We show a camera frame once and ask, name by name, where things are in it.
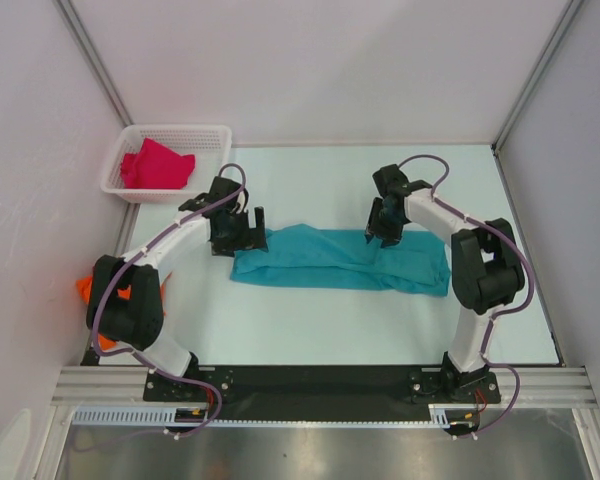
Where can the magenta t shirt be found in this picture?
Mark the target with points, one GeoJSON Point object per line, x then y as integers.
{"type": "Point", "coordinates": [156, 167]}

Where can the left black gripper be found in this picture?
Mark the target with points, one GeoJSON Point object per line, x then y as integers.
{"type": "Point", "coordinates": [251, 238]}

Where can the teal t shirt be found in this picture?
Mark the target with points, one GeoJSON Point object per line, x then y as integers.
{"type": "Point", "coordinates": [301, 256]}

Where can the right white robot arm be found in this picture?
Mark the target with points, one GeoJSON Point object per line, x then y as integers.
{"type": "Point", "coordinates": [490, 277]}

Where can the aluminium front rail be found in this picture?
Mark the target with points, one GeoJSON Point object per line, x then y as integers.
{"type": "Point", "coordinates": [542, 387]}

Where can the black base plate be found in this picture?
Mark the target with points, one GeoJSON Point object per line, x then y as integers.
{"type": "Point", "coordinates": [339, 393]}

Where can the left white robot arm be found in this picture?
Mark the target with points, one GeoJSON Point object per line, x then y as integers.
{"type": "Point", "coordinates": [126, 304]}

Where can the white plastic basket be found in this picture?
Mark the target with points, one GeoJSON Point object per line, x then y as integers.
{"type": "Point", "coordinates": [209, 144]}

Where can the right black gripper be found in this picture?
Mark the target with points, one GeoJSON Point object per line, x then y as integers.
{"type": "Point", "coordinates": [390, 237]}

